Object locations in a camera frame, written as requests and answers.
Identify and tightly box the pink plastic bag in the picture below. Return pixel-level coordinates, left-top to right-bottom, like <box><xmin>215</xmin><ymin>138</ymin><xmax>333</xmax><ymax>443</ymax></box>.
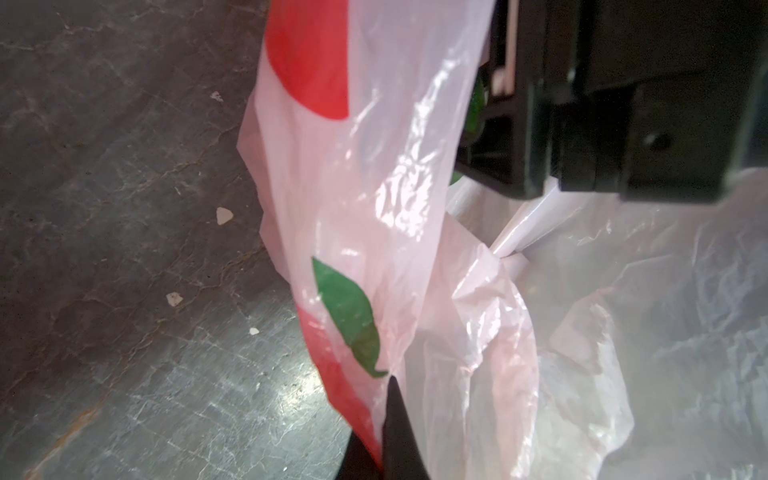
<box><xmin>238</xmin><ymin>1</ymin><xmax>767</xmax><ymax>479</ymax></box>

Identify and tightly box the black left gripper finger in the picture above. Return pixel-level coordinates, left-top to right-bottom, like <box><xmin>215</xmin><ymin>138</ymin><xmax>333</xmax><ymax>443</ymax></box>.
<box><xmin>335</xmin><ymin>377</ymin><xmax>430</xmax><ymax>480</ymax></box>

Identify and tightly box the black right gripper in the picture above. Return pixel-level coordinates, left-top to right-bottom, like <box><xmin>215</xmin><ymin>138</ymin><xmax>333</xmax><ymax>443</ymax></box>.
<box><xmin>456</xmin><ymin>0</ymin><xmax>767</xmax><ymax>203</ymax></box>

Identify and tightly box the dark green pepper fruit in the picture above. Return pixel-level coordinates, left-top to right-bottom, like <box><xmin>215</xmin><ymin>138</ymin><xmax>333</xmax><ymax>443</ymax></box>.
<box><xmin>456</xmin><ymin>72</ymin><xmax>487</xmax><ymax>161</ymax></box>

